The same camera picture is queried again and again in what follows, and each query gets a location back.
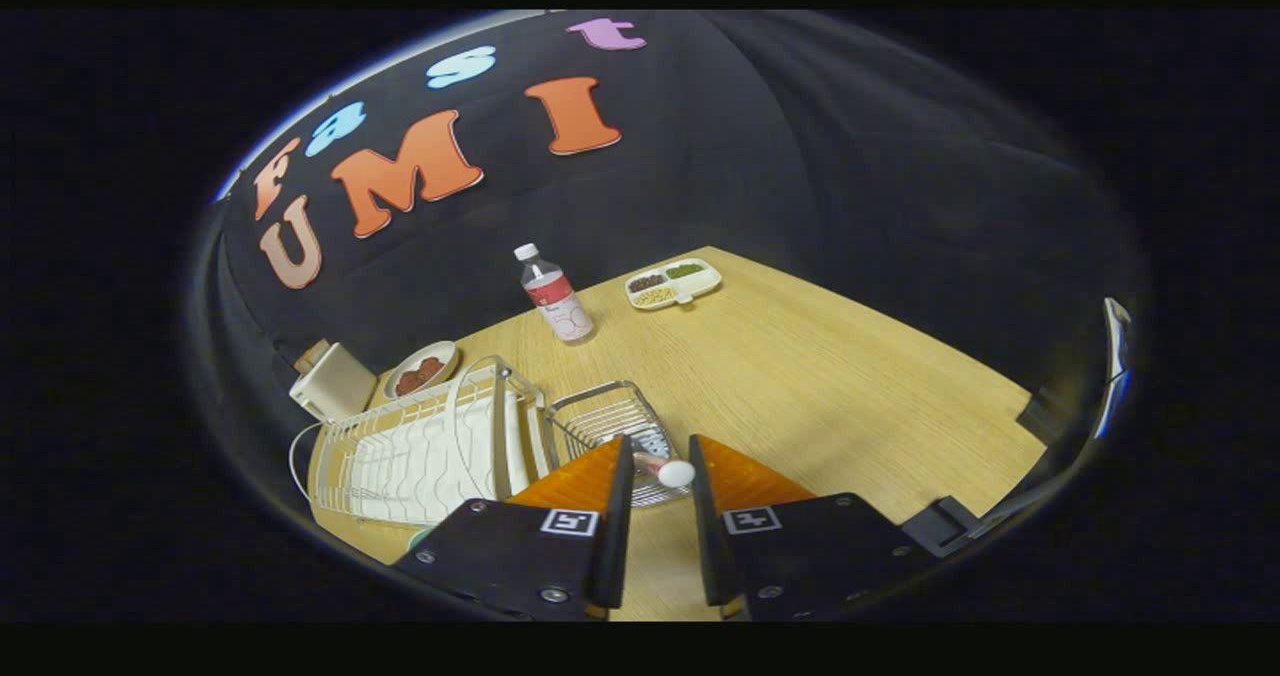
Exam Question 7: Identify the white toaster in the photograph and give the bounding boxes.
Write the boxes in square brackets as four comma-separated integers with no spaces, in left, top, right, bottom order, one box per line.
[289,343,379,424]

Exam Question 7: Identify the white divided snack tray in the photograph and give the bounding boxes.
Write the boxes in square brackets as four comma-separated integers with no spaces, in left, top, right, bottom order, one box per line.
[625,257,723,312]

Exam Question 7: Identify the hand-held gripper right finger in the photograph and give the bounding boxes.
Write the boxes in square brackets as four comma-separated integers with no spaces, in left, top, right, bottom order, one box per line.
[688,433,938,622]

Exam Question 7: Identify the metal wire basket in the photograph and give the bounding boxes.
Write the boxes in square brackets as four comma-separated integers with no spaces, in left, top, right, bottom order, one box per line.
[545,380,693,509]

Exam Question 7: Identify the clear plastic water bottle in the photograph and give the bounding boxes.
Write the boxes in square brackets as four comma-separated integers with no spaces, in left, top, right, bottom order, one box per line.
[513,243,598,347]

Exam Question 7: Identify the beige round plate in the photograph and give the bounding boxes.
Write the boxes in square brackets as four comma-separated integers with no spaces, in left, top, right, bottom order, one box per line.
[383,340,461,400]

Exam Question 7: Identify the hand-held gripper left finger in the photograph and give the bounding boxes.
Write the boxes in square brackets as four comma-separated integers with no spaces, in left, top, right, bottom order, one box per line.
[392,435,636,621]

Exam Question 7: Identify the white wire dish rack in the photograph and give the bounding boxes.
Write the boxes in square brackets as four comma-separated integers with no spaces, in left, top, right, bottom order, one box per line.
[290,355,561,529]

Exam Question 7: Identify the black table clamp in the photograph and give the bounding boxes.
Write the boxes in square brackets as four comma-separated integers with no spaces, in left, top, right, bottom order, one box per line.
[1016,384,1079,449]
[903,494,1004,559]

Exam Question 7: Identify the red checkered handle spoon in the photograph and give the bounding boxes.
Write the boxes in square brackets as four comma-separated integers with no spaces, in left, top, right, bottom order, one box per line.
[632,449,697,489]

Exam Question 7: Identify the white drip tray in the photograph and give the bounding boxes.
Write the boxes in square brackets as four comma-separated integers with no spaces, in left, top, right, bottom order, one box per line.
[355,396,531,525]

